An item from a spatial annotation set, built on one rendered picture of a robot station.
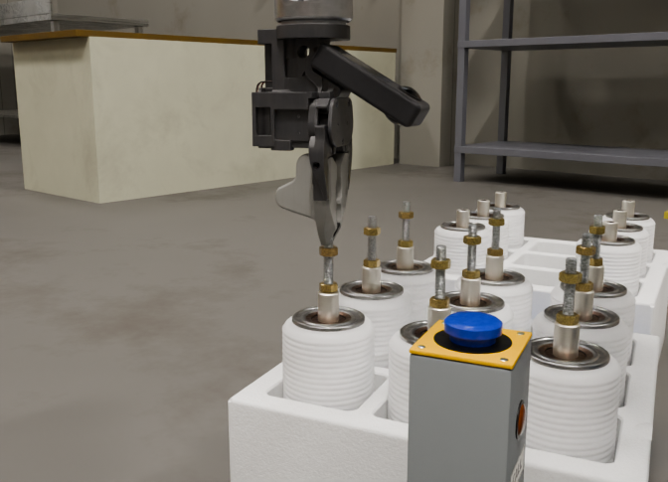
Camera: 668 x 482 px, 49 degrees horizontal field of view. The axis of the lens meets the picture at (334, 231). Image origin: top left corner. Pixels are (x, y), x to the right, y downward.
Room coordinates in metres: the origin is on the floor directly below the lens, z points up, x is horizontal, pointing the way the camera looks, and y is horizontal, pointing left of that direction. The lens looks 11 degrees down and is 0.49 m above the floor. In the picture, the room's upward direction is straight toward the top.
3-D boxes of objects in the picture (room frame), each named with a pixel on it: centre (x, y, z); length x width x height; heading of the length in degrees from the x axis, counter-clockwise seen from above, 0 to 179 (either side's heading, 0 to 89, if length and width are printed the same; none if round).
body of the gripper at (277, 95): (0.73, 0.03, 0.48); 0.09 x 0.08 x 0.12; 72
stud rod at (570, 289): (0.62, -0.21, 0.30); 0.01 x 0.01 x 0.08
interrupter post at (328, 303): (0.72, 0.01, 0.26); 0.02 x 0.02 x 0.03
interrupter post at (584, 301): (0.73, -0.26, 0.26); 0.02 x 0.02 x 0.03
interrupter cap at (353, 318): (0.72, 0.01, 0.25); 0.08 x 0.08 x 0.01
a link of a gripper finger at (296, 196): (0.71, 0.03, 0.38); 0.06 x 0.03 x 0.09; 72
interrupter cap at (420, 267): (0.94, -0.09, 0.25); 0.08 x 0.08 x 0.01
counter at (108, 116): (3.99, 0.56, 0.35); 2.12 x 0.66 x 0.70; 139
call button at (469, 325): (0.48, -0.10, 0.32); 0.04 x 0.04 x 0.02
